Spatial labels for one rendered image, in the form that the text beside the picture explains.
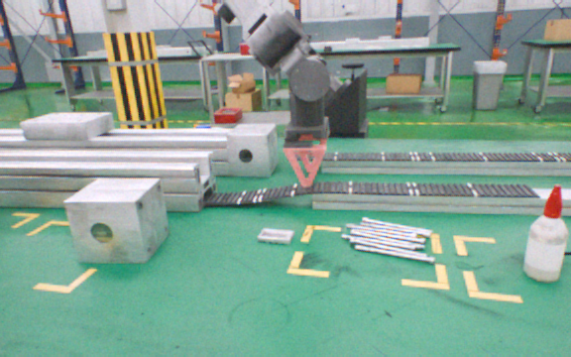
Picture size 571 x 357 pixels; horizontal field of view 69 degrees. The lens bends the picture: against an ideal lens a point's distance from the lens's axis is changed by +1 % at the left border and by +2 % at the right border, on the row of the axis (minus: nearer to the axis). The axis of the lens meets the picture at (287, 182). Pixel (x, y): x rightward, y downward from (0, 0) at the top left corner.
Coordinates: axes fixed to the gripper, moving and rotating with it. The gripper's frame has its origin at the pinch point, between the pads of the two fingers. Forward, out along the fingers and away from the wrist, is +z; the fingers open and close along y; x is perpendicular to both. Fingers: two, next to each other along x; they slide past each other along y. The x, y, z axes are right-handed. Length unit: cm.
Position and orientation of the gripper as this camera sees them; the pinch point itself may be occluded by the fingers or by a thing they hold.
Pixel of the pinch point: (308, 174)
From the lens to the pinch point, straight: 72.5
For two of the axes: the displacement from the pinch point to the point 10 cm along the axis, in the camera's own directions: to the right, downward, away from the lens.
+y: -1.5, 3.5, -9.3
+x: 9.9, 0.1, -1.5
